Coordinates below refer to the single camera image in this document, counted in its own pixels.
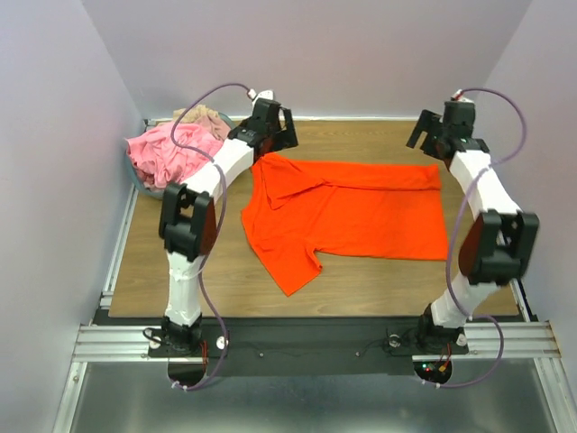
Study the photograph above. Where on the orange t shirt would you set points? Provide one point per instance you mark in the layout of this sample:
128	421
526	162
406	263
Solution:
301	208

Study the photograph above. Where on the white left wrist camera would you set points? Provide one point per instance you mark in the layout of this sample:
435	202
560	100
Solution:
253	95

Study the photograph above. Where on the grey laundry basket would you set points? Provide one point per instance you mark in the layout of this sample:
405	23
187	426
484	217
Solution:
131	171

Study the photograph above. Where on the aluminium frame rail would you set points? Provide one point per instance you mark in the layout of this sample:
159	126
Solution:
110	344

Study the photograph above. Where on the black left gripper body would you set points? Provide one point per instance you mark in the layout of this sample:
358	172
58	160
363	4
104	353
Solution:
273	132

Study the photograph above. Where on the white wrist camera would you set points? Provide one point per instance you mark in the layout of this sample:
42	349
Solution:
253	95
459	96

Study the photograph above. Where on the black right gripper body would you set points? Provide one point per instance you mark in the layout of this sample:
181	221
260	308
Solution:
429	135

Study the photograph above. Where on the pink t shirt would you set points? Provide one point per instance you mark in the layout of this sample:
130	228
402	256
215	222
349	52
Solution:
158	161

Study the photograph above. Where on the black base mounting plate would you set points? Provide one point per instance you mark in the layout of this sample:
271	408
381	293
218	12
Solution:
237	347

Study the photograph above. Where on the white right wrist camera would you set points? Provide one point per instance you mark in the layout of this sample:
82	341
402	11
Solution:
459	96

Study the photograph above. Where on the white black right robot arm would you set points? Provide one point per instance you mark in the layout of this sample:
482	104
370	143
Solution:
499	244

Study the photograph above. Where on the beige t shirt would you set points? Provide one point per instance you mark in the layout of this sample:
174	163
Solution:
205	117

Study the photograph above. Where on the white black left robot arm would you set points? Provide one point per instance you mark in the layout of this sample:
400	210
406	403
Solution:
189	225

